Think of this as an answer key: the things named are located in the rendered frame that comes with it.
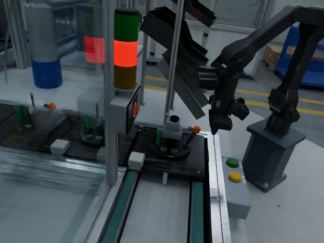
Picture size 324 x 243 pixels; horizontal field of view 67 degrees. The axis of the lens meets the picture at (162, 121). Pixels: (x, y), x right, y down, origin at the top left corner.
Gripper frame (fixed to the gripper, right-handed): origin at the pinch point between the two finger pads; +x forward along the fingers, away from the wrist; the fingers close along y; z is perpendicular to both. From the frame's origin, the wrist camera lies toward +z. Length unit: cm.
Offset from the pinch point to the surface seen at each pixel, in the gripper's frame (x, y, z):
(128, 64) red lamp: -22.3, -21.5, -23.9
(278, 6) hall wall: -6, 848, 236
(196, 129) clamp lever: 2.3, -1.1, -5.6
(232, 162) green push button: 11.6, -2.4, 8.2
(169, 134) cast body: 5.2, -2.5, -14.0
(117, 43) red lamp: -26.1, -21.6, -26.2
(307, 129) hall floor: 106, 225, 152
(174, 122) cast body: 0.7, -2.0, -13.1
